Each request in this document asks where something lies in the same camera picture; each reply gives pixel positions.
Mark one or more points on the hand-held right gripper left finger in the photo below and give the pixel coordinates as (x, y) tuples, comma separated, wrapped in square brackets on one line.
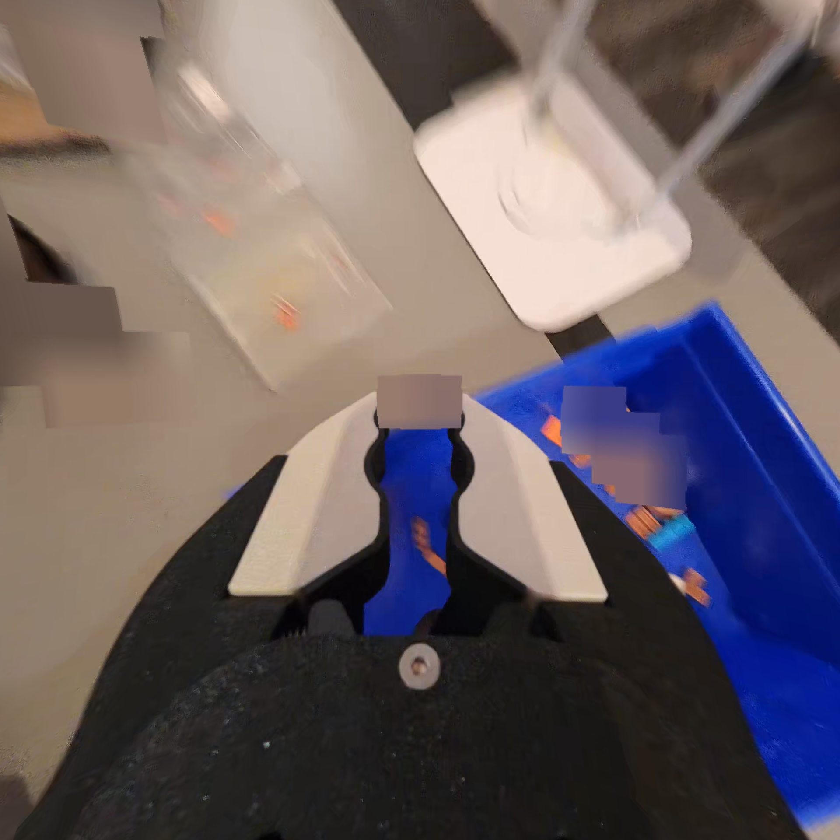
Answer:
[(308, 499)]

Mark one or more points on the blue plastic bin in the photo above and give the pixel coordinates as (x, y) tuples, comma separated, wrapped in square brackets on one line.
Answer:
[(754, 459)]

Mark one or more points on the pile of small toy bricks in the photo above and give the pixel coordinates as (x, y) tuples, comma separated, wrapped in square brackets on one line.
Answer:
[(646, 518)]

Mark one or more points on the clear plastic bag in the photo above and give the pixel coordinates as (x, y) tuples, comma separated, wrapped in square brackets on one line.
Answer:
[(262, 249)]

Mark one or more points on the grey desk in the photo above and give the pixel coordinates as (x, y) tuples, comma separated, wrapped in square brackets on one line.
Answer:
[(98, 525)]

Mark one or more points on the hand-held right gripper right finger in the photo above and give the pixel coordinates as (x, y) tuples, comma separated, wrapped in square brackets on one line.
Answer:
[(525, 505)]

